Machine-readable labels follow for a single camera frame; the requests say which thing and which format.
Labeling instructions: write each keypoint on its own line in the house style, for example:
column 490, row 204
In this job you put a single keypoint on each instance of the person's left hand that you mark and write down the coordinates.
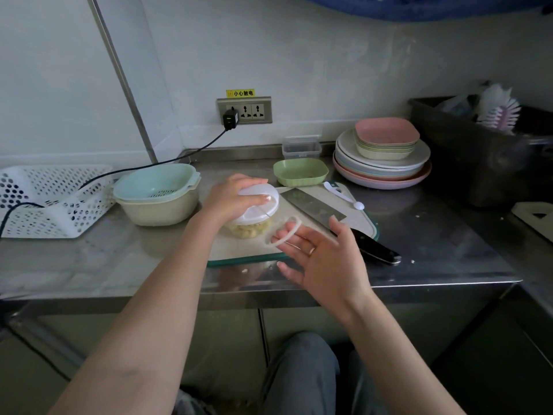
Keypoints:
column 227, row 198

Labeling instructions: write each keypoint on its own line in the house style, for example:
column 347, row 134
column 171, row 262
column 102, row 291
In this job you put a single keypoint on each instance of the person's right hand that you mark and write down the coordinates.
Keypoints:
column 337, row 267

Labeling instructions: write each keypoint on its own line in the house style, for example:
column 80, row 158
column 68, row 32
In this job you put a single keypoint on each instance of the person's right little finger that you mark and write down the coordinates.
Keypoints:
column 291, row 272

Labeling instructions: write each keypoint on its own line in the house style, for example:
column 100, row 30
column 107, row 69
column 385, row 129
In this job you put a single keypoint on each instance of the person's left thumb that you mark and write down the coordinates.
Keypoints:
column 255, row 200

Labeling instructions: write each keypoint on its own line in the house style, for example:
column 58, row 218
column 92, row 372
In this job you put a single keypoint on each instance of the person's right thumb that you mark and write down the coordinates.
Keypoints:
column 339, row 229

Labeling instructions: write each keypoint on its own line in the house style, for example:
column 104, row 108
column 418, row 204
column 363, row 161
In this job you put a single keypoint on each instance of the white lidded manual food chopper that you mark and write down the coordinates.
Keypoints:
column 268, row 211

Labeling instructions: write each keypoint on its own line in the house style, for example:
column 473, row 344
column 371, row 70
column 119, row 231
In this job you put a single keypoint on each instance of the person's left forearm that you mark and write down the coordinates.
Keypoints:
column 147, row 332

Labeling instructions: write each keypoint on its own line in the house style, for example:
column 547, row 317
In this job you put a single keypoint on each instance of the person's right forearm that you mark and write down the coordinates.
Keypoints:
column 389, row 363

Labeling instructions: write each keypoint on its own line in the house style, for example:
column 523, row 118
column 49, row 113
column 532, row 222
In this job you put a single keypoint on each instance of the chopped garlic pieces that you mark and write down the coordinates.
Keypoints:
column 250, row 229

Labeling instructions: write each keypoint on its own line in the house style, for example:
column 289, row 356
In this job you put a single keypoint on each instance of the small white plastic spoon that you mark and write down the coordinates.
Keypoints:
column 335, row 188

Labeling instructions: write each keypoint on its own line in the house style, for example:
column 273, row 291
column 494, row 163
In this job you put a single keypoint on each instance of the white green-edged cutting board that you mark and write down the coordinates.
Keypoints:
column 242, row 250

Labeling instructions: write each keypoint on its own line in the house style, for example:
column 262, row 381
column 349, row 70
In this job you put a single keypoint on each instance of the green square bowl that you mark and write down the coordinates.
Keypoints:
column 301, row 171

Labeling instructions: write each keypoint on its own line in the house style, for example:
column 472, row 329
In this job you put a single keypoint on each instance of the clear plastic container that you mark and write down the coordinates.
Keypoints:
column 301, row 146

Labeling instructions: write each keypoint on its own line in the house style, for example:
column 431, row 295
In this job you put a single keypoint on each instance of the stack of round pastel plates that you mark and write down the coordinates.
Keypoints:
column 389, row 173

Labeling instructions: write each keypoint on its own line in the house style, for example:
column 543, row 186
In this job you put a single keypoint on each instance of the black charger plug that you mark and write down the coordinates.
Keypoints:
column 230, row 118

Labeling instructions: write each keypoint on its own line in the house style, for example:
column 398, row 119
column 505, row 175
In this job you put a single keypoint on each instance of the beige plastic basin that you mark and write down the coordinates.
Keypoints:
column 160, row 211

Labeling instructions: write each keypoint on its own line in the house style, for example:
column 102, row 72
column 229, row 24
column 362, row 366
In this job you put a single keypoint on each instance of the light blue colander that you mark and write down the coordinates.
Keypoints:
column 155, row 181

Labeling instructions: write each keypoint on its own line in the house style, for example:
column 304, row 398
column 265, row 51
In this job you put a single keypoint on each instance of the person's grey trousers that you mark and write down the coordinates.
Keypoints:
column 302, row 376

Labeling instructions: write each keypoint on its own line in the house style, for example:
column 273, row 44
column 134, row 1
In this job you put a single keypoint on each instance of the yellow warning label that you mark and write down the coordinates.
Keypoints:
column 240, row 93

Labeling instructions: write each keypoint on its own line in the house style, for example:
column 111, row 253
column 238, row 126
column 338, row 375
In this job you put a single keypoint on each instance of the stack of square pastel dishes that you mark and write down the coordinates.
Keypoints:
column 386, row 131

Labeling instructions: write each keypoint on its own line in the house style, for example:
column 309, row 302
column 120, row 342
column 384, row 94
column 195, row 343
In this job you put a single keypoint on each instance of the dark plastic bin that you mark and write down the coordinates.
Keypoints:
column 475, row 164

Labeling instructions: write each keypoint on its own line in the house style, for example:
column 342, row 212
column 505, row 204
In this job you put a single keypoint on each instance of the clear plastic bag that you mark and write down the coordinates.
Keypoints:
column 458, row 105

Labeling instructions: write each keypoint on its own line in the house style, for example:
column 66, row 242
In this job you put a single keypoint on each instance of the slanted metal bar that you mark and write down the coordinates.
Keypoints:
column 125, row 86

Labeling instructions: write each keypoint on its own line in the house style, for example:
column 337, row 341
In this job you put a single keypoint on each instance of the white plastic board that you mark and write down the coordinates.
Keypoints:
column 525, row 211

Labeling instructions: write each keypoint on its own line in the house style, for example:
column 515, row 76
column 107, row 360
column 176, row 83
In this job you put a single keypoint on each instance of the pink and white brush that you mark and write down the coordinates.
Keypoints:
column 501, row 112

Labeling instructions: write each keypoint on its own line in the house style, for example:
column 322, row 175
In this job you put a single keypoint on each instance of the white perforated plastic basket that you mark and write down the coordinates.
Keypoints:
column 47, row 185

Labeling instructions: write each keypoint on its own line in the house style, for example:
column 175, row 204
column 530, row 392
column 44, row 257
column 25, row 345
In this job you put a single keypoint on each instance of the blue cloth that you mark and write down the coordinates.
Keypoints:
column 432, row 6

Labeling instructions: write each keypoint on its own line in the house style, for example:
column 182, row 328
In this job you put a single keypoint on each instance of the grey wall socket panel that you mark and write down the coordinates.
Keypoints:
column 258, row 111

